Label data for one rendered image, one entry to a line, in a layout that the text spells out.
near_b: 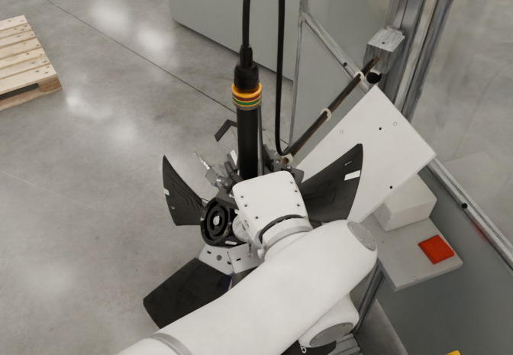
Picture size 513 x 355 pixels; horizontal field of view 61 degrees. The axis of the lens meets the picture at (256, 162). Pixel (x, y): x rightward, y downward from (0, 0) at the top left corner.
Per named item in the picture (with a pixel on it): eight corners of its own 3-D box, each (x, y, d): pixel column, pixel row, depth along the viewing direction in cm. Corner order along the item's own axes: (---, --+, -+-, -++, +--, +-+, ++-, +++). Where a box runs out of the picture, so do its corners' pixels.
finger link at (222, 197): (215, 215, 68) (217, 187, 72) (265, 214, 68) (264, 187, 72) (214, 211, 67) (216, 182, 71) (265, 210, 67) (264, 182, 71)
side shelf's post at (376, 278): (356, 324, 208) (398, 226, 146) (360, 332, 205) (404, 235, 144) (348, 327, 207) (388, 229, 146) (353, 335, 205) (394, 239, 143)
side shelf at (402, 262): (398, 184, 159) (400, 179, 157) (460, 267, 136) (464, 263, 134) (339, 201, 153) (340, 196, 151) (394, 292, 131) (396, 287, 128)
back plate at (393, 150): (213, 212, 151) (210, 212, 150) (352, 57, 122) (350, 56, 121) (267, 365, 117) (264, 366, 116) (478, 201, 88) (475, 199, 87)
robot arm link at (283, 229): (261, 272, 65) (254, 256, 67) (314, 255, 67) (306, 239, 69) (261, 243, 59) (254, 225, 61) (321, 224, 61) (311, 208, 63)
